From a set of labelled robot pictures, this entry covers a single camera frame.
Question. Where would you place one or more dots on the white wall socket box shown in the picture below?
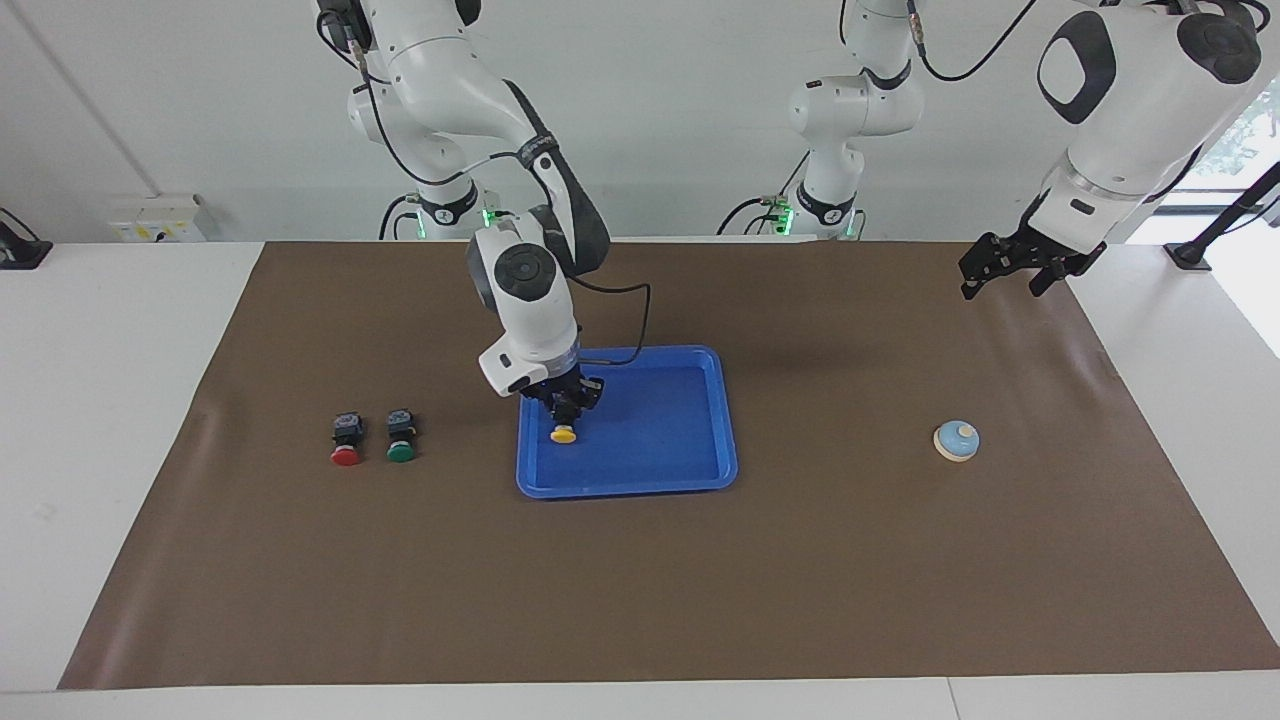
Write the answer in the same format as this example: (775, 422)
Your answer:
(155, 220)

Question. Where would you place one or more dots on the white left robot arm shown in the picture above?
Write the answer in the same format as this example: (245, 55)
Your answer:
(1130, 120)

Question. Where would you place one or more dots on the green push button switch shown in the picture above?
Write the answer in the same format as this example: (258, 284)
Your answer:
(401, 452)

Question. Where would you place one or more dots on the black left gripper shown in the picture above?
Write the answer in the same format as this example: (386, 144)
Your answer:
(1030, 245)

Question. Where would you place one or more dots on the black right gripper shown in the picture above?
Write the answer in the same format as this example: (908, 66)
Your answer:
(560, 383)

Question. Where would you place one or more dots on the brown table mat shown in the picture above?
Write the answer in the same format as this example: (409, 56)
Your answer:
(640, 580)

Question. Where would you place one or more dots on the red push button switch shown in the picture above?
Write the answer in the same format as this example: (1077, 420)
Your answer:
(345, 456)

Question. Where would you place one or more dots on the blue plastic tray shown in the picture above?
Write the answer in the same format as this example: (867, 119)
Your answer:
(660, 440)

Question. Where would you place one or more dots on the light blue desk bell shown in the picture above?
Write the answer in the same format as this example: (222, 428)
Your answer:
(956, 440)

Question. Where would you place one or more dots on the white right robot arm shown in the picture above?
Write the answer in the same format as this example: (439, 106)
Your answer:
(530, 300)

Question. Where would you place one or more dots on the black stand with pole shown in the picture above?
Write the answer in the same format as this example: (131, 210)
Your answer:
(1190, 255)

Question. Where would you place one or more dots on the yellow push button switch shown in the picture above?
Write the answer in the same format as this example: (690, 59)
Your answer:
(563, 436)

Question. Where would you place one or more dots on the black table clamp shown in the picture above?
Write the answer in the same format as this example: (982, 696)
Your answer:
(20, 252)

